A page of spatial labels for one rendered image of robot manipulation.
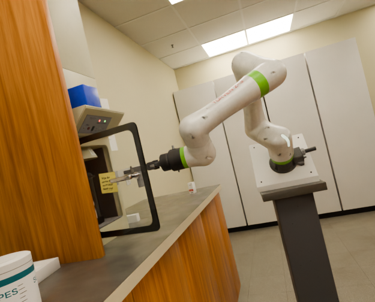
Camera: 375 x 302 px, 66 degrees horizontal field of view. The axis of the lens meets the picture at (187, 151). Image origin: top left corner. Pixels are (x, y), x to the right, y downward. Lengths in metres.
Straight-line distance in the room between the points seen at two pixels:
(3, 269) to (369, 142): 4.03
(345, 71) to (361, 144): 0.94
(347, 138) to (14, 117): 3.72
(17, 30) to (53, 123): 0.38
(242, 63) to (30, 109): 0.88
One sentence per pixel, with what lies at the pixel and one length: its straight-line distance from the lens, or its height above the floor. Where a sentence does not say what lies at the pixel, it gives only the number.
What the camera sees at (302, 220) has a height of 0.75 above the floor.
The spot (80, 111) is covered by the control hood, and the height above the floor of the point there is 1.49.
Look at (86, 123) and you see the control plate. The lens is 1.25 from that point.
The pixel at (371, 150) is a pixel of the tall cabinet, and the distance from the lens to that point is 4.28.
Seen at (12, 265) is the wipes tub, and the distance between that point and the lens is 0.77.
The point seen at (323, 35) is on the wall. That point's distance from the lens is 4.81.
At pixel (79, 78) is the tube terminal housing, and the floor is 1.68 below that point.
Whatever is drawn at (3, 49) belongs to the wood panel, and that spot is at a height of 1.78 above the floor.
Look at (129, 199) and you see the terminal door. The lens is 1.09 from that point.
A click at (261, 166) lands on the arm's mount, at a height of 1.07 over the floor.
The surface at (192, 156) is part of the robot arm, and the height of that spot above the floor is 1.22.
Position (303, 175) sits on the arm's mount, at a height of 0.98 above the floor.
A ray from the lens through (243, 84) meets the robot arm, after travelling 1.19.
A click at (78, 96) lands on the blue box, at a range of 1.25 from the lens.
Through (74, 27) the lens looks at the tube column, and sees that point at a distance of 1.59.
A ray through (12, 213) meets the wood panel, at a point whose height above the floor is 1.16.
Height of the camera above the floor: 1.23
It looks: 1 degrees up
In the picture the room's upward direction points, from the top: 13 degrees counter-clockwise
